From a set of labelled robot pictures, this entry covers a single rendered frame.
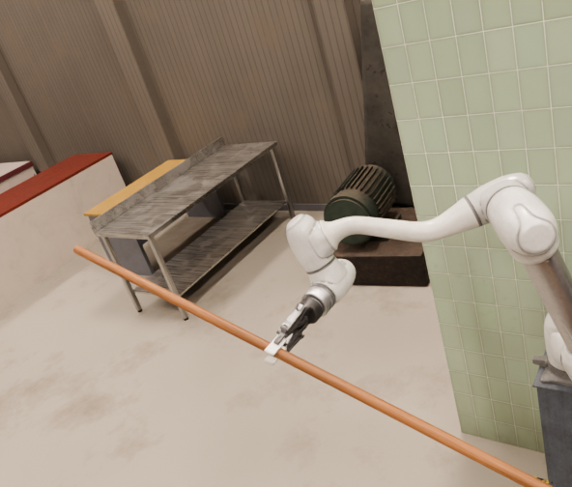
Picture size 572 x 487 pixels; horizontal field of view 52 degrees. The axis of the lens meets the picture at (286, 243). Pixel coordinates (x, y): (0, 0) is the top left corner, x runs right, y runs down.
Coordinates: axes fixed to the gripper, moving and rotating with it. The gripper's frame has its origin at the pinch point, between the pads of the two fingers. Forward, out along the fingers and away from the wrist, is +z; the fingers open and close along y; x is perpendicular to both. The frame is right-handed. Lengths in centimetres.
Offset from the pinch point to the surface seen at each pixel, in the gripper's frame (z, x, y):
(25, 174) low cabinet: -326, 660, 342
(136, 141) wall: -362, 451, 240
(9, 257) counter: -165, 464, 298
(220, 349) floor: -141, 145, 226
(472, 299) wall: -121, -28, 63
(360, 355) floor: -164, 39, 187
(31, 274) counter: -177, 453, 328
